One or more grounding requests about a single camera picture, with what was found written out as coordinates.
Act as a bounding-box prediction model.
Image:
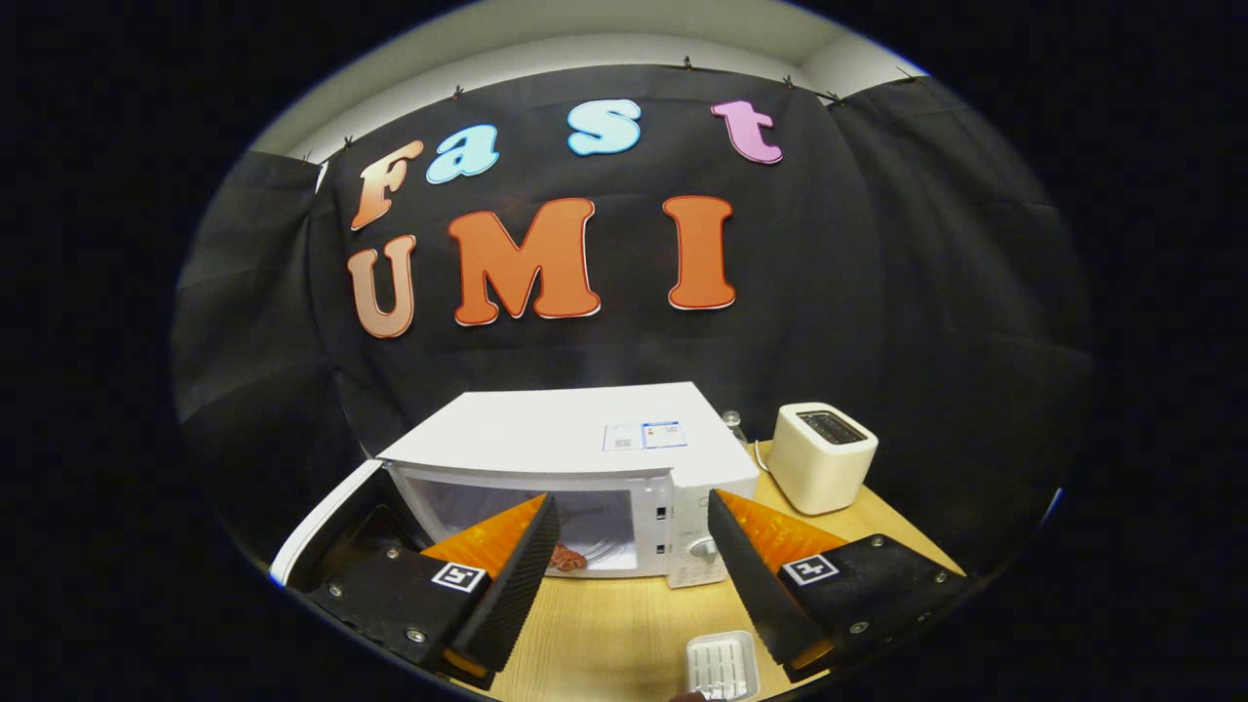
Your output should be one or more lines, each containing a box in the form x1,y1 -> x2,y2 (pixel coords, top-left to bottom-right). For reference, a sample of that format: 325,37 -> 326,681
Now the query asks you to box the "white microwave oven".
270,381 -> 761,590

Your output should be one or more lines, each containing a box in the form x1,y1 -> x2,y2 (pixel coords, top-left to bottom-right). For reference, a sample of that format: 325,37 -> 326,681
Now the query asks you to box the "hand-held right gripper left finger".
300,493 -> 563,692

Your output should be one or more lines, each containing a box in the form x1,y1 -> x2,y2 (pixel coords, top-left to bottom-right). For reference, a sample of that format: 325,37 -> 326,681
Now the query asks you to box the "small white ribbed tray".
685,630 -> 761,701

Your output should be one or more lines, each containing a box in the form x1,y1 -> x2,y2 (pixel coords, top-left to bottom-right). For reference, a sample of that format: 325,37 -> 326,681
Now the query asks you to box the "white toaster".
767,403 -> 879,516

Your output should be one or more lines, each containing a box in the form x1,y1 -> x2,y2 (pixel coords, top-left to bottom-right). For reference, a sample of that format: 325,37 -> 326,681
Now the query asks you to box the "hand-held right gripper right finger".
704,488 -> 976,685

